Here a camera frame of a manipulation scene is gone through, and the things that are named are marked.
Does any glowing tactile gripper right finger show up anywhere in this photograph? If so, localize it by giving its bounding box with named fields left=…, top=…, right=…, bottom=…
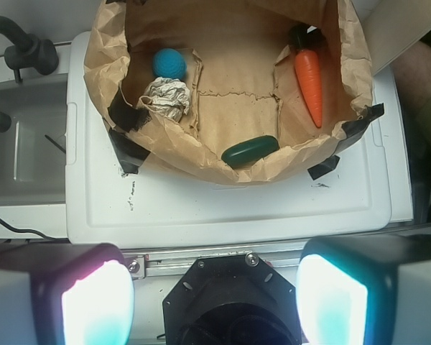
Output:
left=296, top=234, right=431, bottom=344

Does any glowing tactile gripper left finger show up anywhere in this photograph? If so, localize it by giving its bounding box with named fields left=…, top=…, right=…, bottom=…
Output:
left=0, top=242, right=134, bottom=344

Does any dark green plastic pickle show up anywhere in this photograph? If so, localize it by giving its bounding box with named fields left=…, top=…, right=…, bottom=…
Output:
left=221, top=135, right=279, bottom=169

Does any white plastic bin lid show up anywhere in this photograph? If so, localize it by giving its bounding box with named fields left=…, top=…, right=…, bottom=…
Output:
left=65, top=30, right=394, bottom=249

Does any orange plastic carrot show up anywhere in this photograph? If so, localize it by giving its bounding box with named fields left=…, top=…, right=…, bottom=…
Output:
left=289, top=24, right=323, bottom=128

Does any crumpled paper wad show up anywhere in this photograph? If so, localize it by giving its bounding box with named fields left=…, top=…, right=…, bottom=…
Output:
left=137, top=77, right=191, bottom=122

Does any black faucet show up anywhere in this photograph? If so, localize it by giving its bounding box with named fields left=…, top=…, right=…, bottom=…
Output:
left=0, top=15, right=60, bottom=132

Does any brown paper bag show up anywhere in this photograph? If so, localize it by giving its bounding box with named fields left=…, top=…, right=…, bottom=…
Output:
left=84, top=1, right=382, bottom=185

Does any blue crocheted ball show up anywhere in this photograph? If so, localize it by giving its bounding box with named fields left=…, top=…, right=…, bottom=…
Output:
left=152, top=48, right=187, bottom=80

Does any black cable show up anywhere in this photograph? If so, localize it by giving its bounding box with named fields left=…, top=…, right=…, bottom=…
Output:
left=0, top=206, right=58, bottom=239

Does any aluminium rail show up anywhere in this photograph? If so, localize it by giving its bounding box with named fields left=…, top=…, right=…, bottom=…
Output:
left=123, top=244, right=302, bottom=279

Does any black octagonal mount plate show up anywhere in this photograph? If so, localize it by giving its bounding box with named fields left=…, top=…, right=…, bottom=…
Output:
left=162, top=264, right=302, bottom=344

